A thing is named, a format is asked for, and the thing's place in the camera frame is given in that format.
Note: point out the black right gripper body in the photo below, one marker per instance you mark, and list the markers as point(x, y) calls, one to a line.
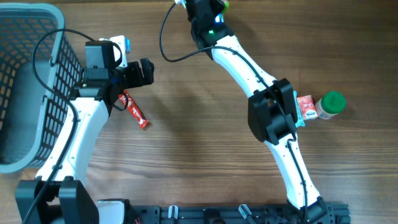
point(216, 7)

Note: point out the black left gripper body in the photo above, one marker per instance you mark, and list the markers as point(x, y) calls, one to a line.
point(130, 76)

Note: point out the red Nescafe coffee stick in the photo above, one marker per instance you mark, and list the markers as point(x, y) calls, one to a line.
point(131, 106)

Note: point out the small orange box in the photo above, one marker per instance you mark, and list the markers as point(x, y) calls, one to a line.
point(307, 107)

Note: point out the light blue snack packet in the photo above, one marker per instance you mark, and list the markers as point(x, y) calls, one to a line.
point(300, 121)

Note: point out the green lid jar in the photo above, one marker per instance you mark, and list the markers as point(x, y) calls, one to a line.
point(330, 105)

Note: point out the green snack bag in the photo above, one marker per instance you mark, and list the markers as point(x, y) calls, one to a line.
point(226, 4)

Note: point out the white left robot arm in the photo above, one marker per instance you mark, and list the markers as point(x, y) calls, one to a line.
point(58, 193)

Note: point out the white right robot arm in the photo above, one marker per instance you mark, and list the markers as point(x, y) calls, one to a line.
point(272, 113)

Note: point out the grey plastic basket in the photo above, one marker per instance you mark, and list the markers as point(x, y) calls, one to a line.
point(38, 69)

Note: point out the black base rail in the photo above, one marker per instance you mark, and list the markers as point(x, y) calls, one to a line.
point(330, 213)

